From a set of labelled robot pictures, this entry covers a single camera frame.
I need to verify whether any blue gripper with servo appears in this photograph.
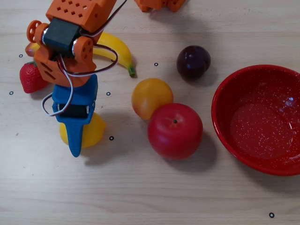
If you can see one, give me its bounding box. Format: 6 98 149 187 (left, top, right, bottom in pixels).
52 74 98 158

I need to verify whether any yellow lemon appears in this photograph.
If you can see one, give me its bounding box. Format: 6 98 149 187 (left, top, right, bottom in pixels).
59 112 106 149

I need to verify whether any orange robot base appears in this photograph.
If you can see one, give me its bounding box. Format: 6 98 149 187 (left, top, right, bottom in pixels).
134 0 188 13

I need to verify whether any red speckled bowl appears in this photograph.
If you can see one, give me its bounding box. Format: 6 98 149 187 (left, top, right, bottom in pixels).
211 64 300 177

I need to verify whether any red strawberry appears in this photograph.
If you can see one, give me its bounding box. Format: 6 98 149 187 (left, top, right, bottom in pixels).
19 61 50 94

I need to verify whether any orange fruit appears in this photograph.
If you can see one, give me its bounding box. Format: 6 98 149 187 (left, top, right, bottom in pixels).
131 78 174 120

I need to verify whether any yellow banana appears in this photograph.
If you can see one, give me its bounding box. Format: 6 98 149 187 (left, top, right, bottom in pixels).
25 32 136 77

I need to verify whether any red apple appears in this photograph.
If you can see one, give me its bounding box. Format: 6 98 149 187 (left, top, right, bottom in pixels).
147 103 204 161

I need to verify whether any dark purple plum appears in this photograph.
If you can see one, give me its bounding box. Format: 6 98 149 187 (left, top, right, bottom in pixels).
176 45 211 82

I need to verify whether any red white black servo cable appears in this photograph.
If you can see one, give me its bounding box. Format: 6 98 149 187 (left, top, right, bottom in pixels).
42 43 119 117

